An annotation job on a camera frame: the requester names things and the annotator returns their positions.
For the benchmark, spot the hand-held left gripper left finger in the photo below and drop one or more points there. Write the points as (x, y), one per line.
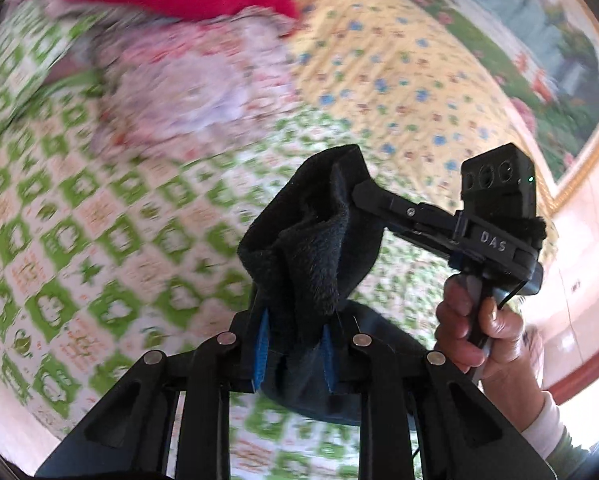
(260, 350)

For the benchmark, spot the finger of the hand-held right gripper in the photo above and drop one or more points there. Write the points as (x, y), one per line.
(404, 207)
(424, 240)

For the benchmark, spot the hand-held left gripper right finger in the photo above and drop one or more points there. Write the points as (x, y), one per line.
(330, 365)

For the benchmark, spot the black pants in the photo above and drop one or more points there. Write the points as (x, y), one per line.
(304, 250)

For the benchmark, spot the person's right forearm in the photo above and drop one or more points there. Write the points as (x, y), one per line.
(529, 410)

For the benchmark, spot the person's right hand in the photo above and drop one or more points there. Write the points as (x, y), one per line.
(504, 340)

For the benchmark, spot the yellow printed quilt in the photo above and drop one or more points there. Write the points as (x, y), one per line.
(379, 60)

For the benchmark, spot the green checkered printed bed sheet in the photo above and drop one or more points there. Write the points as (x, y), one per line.
(79, 240)

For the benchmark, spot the pink floral ruffled cloth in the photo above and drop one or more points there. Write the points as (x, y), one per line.
(189, 85)

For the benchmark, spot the wall switch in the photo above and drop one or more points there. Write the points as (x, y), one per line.
(574, 288)

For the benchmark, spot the gold framed landscape wall painting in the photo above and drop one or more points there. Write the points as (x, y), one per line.
(529, 35)

